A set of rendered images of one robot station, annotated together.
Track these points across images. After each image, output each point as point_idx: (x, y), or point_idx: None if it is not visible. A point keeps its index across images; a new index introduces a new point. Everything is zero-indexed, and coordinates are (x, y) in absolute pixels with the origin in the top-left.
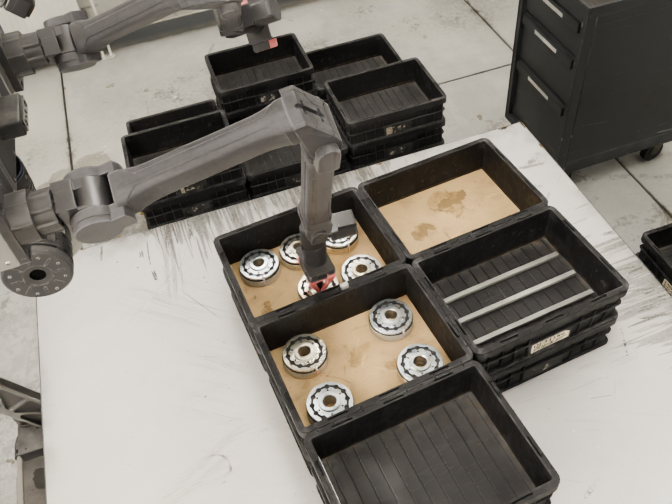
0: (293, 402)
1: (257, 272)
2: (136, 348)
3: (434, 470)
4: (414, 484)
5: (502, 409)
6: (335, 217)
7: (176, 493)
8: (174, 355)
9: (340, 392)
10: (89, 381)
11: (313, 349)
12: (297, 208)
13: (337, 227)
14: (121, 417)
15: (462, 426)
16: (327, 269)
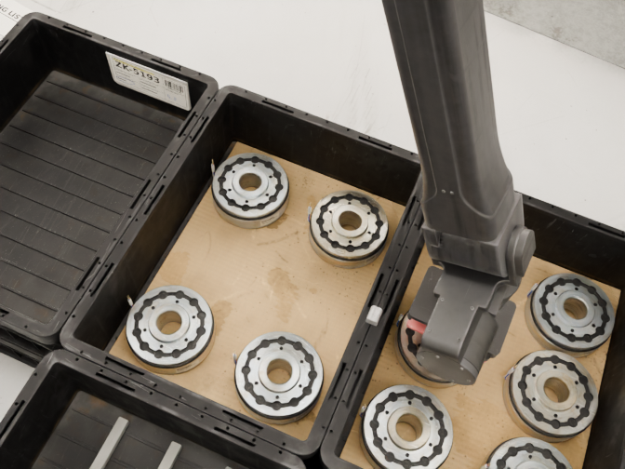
0: (305, 172)
1: (556, 292)
2: (594, 167)
3: (59, 213)
4: (74, 182)
5: None
6: (464, 306)
7: (361, 80)
8: (543, 192)
9: (247, 203)
10: (585, 103)
11: (339, 231)
12: (522, 207)
13: (440, 295)
14: (503, 98)
15: (53, 292)
16: (419, 301)
